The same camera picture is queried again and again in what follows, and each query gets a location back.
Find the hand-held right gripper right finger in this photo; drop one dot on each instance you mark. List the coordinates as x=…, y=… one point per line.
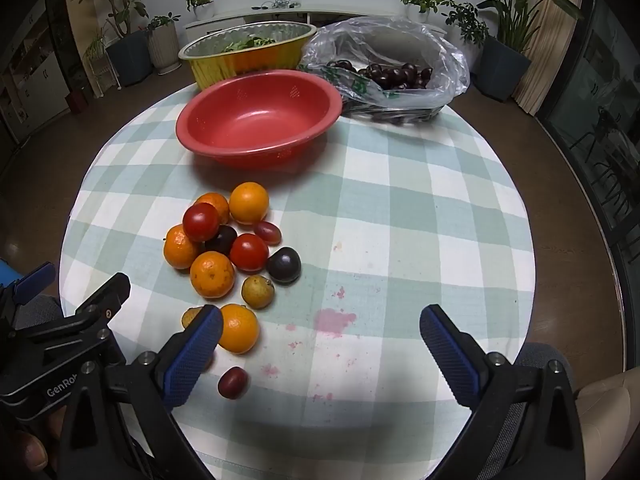
x=450, y=360

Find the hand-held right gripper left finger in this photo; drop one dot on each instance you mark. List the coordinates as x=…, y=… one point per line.
x=192, y=360

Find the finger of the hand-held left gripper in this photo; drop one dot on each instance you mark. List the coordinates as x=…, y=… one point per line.
x=32, y=280
x=107, y=297

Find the tan longan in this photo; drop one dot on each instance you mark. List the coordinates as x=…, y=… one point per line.
x=190, y=316
x=257, y=291

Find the oval red grape tomato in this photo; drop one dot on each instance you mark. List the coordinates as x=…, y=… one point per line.
x=232, y=382
x=266, y=231

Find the orange mandarin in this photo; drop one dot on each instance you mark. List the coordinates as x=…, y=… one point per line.
x=216, y=202
x=177, y=247
x=212, y=275
x=249, y=203
x=242, y=330

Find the round red tomato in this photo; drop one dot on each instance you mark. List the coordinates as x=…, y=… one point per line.
x=248, y=252
x=201, y=222

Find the dark purple plum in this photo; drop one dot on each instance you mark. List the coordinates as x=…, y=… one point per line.
x=284, y=266
x=222, y=240

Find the red plastic colander bowl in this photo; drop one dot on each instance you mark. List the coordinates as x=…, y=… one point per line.
x=260, y=120

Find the blue cup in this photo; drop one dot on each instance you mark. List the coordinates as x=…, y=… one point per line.
x=7, y=271

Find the person's leg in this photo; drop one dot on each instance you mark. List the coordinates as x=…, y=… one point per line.
x=600, y=405

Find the green checked tablecloth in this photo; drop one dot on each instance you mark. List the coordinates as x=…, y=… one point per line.
x=400, y=210

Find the small red bin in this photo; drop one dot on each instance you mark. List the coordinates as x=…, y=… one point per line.
x=77, y=100

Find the tall plant in dark pot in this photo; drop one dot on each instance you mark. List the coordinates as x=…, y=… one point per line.
x=127, y=55

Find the plant in white ribbed pot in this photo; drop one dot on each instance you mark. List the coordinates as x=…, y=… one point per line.
x=162, y=47

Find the gold foil basin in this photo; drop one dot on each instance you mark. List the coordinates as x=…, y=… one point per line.
x=240, y=62

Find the pile of dark cherries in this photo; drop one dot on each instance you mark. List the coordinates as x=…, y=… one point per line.
x=395, y=77

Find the glass sliding door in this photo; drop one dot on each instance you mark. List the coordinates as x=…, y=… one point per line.
x=595, y=110

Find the green leafy vegetables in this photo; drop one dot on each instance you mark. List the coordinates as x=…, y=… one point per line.
x=250, y=42

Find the large broadleaf plant dark pot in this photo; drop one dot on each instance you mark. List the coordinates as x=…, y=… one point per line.
x=505, y=67

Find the small plant in white pot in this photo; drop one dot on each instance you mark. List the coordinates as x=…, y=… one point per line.
x=417, y=7
x=204, y=9

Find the clear plastic bag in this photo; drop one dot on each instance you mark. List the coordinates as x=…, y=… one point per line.
x=430, y=55

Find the dark leafy bush plant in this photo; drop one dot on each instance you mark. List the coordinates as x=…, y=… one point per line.
x=467, y=22

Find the beige curtain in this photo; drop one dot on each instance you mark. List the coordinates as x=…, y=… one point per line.
x=550, y=35

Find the white television cabinet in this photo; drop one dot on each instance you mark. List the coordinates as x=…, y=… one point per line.
x=350, y=14

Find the white wall cabinet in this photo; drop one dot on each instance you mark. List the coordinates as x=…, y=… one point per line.
x=30, y=75

